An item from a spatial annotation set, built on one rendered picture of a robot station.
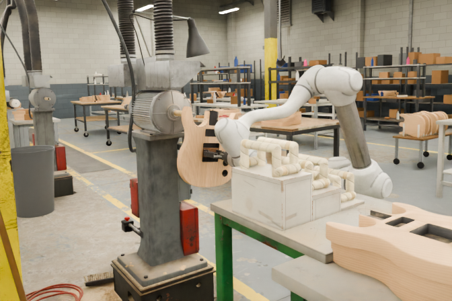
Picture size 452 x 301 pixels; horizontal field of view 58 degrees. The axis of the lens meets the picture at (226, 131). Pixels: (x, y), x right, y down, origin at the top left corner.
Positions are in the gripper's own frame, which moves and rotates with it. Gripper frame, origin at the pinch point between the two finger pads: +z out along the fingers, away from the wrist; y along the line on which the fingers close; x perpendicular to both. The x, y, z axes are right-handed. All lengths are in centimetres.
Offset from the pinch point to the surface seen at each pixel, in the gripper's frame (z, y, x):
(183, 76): 1.9, -18.0, 37.5
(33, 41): 343, -32, 86
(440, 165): 66, 357, -25
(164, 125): 30.9, -12.5, 11.3
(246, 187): -63, -24, -5
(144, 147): 51, -15, -3
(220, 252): -44, -21, -36
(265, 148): -72, -25, 11
